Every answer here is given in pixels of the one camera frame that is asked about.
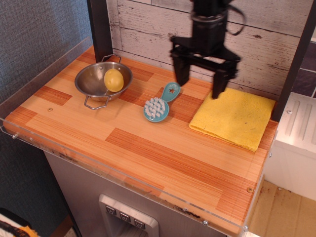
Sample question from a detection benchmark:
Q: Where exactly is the clear acrylic table guard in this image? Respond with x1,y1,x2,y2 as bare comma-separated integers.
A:
3,48,277,237

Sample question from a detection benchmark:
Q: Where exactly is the left dark vertical post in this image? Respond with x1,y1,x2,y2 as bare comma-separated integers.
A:
87,0,113,62

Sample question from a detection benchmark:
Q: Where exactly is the steel bowl with handles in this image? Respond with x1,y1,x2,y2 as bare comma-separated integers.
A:
75,54,133,110

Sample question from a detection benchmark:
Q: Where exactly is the yellow object bottom left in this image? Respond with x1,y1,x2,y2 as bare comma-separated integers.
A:
15,226,38,237

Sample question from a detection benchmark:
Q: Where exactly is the dark vertical post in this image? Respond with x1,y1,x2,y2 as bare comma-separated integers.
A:
271,0,316,122
87,0,113,62

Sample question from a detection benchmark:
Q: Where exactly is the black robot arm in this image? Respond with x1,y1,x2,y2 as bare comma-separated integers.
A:
170,0,242,99

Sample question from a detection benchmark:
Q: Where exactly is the yellow potato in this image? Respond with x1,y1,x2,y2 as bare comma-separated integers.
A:
104,69,124,92

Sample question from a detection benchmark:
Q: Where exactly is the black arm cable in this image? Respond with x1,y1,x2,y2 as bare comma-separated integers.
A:
226,2,247,37

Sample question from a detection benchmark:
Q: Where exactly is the yellow towel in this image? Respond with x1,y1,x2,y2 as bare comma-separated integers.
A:
189,88,276,152

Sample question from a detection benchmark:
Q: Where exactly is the white ridged appliance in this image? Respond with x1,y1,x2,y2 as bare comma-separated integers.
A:
263,93,316,200

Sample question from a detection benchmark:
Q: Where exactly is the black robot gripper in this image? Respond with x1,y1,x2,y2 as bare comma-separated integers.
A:
170,12,240,99

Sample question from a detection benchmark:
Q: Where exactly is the grey dispenser button panel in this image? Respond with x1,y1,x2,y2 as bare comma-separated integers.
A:
99,194,159,237

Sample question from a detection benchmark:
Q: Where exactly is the teal scrub brush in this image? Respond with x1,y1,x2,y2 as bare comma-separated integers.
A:
144,82,181,122

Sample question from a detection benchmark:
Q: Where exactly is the right dark vertical post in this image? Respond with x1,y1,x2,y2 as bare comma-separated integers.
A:
271,0,316,122

